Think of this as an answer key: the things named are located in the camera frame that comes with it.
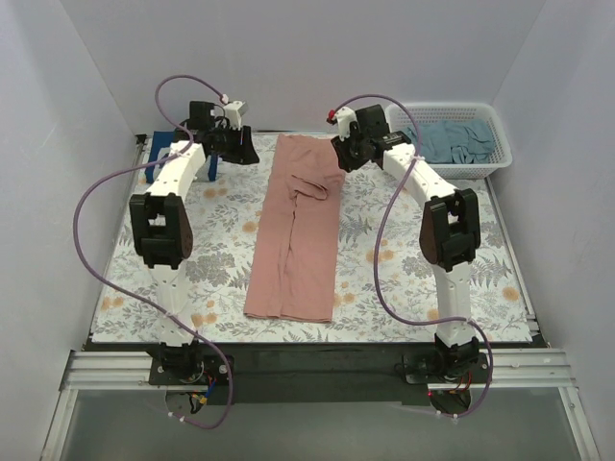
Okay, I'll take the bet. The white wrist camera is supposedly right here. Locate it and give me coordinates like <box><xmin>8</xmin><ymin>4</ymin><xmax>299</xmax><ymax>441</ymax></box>
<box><xmin>223</xmin><ymin>101</ymin><xmax>248</xmax><ymax>131</ymax></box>
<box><xmin>327</xmin><ymin>106</ymin><xmax>357</xmax><ymax>141</ymax></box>

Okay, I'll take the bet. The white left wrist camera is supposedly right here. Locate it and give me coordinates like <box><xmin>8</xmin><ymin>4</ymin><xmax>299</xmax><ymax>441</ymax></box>
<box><xmin>223</xmin><ymin>101</ymin><xmax>248</xmax><ymax>131</ymax></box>

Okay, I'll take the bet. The floral patterned table cloth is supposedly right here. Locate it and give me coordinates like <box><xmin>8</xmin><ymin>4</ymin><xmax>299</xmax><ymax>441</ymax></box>
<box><xmin>90</xmin><ymin>134</ymin><xmax>531</xmax><ymax>344</ymax></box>

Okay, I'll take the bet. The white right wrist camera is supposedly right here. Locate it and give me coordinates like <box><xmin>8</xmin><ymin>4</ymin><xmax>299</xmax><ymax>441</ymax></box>
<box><xmin>327</xmin><ymin>106</ymin><xmax>357</xmax><ymax>141</ymax></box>

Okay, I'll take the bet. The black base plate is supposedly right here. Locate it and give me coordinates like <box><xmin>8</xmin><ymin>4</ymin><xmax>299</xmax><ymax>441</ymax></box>
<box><xmin>147</xmin><ymin>343</ymin><xmax>488</xmax><ymax>406</ymax></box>

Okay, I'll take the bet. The aluminium frame rail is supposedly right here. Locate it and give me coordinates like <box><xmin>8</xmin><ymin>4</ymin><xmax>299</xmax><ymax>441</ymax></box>
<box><xmin>40</xmin><ymin>348</ymin><xmax>601</xmax><ymax>460</ymax></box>

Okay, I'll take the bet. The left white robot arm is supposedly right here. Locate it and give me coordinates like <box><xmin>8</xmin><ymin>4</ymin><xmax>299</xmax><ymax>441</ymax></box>
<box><xmin>129</xmin><ymin>101</ymin><xmax>259</xmax><ymax>384</ymax></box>

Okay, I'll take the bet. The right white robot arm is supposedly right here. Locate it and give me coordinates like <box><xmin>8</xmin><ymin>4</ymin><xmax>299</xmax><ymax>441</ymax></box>
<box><xmin>327</xmin><ymin>105</ymin><xmax>480</xmax><ymax>383</ymax></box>

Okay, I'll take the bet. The pink t shirt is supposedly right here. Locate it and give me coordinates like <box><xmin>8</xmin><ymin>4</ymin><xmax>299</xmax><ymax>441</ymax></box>
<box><xmin>244</xmin><ymin>134</ymin><xmax>345</xmax><ymax>323</ymax></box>

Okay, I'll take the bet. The blue grey t shirt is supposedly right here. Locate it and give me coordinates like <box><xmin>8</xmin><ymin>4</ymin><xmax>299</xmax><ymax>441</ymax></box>
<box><xmin>403</xmin><ymin>119</ymin><xmax>496</xmax><ymax>165</ymax></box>

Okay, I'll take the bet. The white plastic laundry basket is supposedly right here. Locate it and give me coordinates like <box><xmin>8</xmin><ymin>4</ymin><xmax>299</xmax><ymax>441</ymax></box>
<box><xmin>406</xmin><ymin>102</ymin><xmax>512</xmax><ymax>180</ymax></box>

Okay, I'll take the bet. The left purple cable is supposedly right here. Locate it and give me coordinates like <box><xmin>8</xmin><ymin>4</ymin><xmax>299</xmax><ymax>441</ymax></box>
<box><xmin>71</xmin><ymin>74</ymin><xmax>235</xmax><ymax>429</ymax></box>

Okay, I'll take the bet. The folded navy printed t shirt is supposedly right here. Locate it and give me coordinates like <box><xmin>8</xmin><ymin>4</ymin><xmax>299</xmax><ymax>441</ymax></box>
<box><xmin>141</xmin><ymin>132</ymin><xmax>219</xmax><ymax>184</ymax></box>

